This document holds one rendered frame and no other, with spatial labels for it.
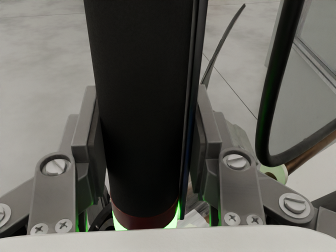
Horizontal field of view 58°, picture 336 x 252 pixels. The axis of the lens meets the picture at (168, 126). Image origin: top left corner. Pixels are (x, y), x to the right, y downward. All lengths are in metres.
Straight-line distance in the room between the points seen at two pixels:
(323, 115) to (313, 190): 0.83
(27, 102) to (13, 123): 0.31
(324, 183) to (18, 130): 2.38
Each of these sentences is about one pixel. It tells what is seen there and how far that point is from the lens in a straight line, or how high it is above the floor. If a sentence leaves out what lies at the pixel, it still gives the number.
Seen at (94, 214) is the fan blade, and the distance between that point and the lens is 0.69.
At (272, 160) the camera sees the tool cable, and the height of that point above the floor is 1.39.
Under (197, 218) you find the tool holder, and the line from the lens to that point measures 0.24.
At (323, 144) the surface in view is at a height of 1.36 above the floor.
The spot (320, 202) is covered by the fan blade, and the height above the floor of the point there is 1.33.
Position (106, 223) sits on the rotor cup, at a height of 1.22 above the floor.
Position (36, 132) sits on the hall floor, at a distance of 2.59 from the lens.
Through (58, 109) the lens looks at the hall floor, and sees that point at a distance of 2.79.
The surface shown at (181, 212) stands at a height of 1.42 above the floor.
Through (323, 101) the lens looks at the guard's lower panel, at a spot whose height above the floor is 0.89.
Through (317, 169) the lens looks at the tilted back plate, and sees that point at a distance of 0.57.
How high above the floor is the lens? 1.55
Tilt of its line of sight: 39 degrees down
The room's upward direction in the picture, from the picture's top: 2 degrees clockwise
